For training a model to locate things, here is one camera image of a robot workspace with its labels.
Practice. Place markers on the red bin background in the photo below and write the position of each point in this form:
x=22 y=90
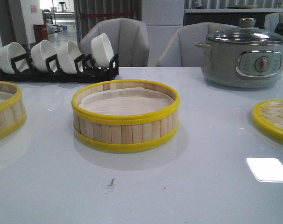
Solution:
x=40 y=32

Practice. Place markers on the white cabinet background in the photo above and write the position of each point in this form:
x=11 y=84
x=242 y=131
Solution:
x=162 y=18

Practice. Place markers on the white bowl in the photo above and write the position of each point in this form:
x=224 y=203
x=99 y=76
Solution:
x=66 y=55
x=7 y=53
x=40 y=52
x=102 y=50

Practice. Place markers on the grey chair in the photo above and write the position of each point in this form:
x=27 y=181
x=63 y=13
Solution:
x=128 y=37
x=272 y=20
x=180 y=50

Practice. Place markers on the black dish rack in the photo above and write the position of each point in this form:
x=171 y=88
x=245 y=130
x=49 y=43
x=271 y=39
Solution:
x=86 y=70

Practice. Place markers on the grey electric cooking pot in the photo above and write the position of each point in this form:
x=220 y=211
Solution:
x=242 y=65

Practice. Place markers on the dark counter shelf background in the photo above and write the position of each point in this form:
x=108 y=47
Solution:
x=227 y=16

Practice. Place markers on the woven bamboo steamer lid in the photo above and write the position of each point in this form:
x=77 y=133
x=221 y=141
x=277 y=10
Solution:
x=268 y=117

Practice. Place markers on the grey chair centre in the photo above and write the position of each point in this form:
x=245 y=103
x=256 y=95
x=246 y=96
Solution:
x=180 y=50

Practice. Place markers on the white bowl right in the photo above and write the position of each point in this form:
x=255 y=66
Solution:
x=102 y=50

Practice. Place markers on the glass pot lid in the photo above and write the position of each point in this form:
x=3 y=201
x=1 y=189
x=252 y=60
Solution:
x=246 y=33

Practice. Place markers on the white bowl far left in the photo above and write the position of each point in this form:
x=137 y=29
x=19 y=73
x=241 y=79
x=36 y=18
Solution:
x=7 y=53

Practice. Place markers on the grey chair far right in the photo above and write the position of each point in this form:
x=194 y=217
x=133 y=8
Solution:
x=272 y=20

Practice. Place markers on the bamboo steamer tray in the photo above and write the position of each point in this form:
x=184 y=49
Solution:
x=12 y=110
x=131 y=133

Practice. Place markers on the grey chair left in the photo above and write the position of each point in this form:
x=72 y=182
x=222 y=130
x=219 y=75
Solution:
x=128 y=37

